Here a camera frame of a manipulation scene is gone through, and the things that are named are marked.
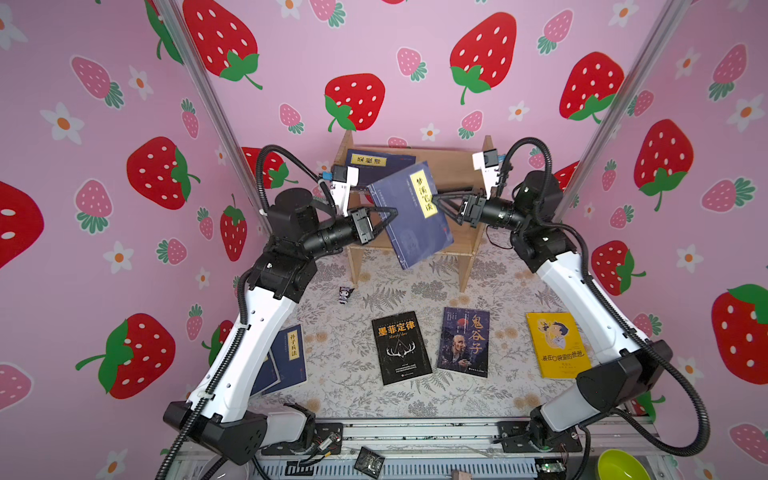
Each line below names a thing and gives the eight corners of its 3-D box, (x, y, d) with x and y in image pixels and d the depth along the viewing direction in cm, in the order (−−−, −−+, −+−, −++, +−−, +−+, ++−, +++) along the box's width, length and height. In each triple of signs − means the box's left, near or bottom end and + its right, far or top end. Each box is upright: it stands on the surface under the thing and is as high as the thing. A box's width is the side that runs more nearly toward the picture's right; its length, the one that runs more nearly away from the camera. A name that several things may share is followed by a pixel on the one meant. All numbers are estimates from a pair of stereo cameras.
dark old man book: (435, 367, 88) (436, 363, 86) (444, 307, 101) (445, 303, 99) (486, 378, 86) (488, 375, 83) (488, 316, 99) (490, 312, 96)
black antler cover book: (383, 385, 85) (383, 383, 83) (371, 323, 97) (371, 320, 95) (432, 373, 87) (432, 371, 85) (414, 314, 99) (414, 311, 97)
